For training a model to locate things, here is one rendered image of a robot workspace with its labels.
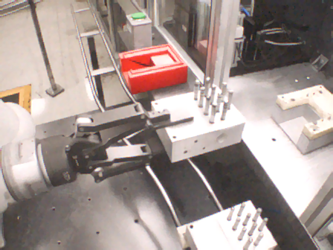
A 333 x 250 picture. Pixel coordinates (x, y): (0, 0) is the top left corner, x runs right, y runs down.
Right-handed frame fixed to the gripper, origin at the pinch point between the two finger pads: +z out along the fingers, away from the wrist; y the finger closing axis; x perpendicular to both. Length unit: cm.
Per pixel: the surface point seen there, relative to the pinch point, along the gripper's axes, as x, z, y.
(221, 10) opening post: 19.4, 18.9, 10.3
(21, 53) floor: 257, -69, -103
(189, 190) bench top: 8.7, 9.2, -36.2
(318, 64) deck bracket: 22, 61, -13
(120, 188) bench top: 16.2, -9.0, -36.0
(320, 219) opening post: -21.4, 18.5, -8.0
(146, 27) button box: 43.9, 9.4, -3.2
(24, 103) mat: 164, -62, -102
